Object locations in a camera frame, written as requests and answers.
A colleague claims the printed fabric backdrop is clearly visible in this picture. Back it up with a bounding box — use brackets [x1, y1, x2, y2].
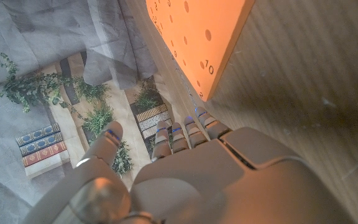
[0, 0, 180, 224]

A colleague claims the orange peg board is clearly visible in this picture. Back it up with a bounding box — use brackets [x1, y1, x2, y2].
[145, 0, 257, 102]

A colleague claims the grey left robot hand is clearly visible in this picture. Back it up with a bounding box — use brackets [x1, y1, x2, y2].
[20, 106, 357, 224]

